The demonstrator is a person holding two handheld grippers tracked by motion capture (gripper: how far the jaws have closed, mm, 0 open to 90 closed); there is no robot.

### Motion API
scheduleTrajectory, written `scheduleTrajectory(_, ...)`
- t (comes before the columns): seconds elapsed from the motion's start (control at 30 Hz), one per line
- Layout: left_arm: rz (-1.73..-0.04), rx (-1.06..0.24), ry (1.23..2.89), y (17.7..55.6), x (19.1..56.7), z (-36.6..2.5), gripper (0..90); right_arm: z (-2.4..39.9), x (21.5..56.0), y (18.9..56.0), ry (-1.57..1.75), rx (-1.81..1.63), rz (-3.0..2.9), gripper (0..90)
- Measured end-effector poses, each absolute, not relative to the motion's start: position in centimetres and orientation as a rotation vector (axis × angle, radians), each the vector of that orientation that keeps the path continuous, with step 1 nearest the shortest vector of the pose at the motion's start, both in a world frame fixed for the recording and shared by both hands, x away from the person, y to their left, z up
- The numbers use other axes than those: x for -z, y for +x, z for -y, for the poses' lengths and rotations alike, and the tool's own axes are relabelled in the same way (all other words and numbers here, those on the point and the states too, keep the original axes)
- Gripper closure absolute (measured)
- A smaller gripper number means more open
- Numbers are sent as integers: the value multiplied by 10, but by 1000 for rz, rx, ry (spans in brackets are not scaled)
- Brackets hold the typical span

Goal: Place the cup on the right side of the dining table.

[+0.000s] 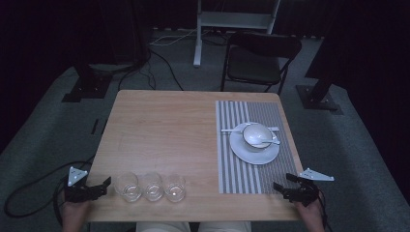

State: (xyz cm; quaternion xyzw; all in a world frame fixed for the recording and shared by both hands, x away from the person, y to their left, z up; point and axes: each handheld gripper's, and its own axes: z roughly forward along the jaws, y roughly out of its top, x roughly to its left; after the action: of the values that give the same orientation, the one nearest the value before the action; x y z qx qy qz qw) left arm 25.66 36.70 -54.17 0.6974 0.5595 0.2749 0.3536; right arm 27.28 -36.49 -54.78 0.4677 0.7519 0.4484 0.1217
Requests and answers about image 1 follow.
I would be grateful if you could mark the white bowl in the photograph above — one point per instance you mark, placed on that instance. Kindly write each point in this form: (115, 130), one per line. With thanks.
(256, 134)

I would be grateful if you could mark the person's left hand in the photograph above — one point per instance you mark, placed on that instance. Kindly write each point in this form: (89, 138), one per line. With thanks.
(74, 213)

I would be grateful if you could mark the white metal stand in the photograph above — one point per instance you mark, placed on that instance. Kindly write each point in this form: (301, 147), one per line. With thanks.
(225, 21)

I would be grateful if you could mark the white spoon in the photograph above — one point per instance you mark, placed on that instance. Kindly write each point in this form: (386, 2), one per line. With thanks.
(269, 140)

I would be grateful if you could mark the black stand with base plate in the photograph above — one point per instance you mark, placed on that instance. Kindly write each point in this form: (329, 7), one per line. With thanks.
(87, 85)
(317, 96)

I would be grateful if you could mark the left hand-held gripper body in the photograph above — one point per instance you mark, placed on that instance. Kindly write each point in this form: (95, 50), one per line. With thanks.
(79, 192)

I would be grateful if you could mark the white plate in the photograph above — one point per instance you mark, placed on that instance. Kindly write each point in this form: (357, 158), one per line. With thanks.
(254, 156)

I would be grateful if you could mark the clear drinking glass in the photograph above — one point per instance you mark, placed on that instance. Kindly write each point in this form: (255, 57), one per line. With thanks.
(152, 187)
(174, 188)
(128, 188)

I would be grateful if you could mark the black folding chair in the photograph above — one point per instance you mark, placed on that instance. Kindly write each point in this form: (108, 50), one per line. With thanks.
(254, 66)

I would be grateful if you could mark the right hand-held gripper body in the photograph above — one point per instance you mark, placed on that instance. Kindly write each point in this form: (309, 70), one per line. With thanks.
(305, 190)

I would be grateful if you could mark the grey striped placemat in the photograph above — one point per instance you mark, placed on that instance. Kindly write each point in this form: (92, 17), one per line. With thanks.
(235, 175)

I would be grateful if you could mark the person's legs in beige trousers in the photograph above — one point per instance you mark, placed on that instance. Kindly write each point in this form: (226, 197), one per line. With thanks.
(193, 226)

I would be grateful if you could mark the person's right hand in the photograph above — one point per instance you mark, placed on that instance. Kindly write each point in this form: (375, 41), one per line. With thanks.
(310, 216)

